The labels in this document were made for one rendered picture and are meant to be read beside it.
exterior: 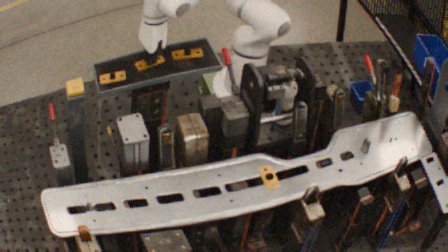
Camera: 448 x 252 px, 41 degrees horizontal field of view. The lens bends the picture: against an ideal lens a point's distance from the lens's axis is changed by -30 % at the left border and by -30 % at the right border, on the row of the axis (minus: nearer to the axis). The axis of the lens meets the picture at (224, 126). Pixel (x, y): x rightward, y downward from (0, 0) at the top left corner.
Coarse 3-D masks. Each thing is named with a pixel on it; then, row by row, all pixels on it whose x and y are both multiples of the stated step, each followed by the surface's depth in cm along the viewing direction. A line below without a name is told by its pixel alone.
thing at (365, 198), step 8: (360, 192) 214; (368, 192) 214; (360, 200) 212; (368, 200) 212; (352, 208) 218; (360, 208) 213; (368, 208) 214; (352, 216) 219; (360, 216) 215; (352, 224) 220; (344, 232) 227; (352, 232) 223; (336, 240) 233; (344, 240) 227; (352, 240) 227; (336, 248) 232; (344, 248) 229
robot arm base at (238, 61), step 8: (232, 56) 255; (240, 56) 253; (232, 64) 257; (240, 64) 255; (256, 64) 254; (264, 64) 257; (224, 72) 272; (240, 72) 257; (216, 80) 269; (224, 80) 268; (240, 80) 259; (216, 88) 266; (224, 88) 267
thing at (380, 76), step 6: (378, 60) 224; (384, 60) 225; (378, 66) 225; (384, 66) 222; (378, 72) 226; (384, 72) 223; (378, 78) 227; (384, 78) 228; (378, 84) 228; (384, 84) 229; (378, 90) 230
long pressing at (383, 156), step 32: (352, 128) 231; (384, 128) 233; (416, 128) 235; (224, 160) 218; (256, 160) 219; (288, 160) 219; (320, 160) 221; (352, 160) 222; (384, 160) 223; (416, 160) 225; (64, 192) 201; (96, 192) 204; (128, 192) 206; (160, 192) 208; (192, 192) 209; (224, 192) 210; (256, 192) 211; (288, 192) 212; (320, 192) 214; (64, 224) 192; (96, 224) 195; (128, 224) 198; (160, 224) 200; (192, 224) 202
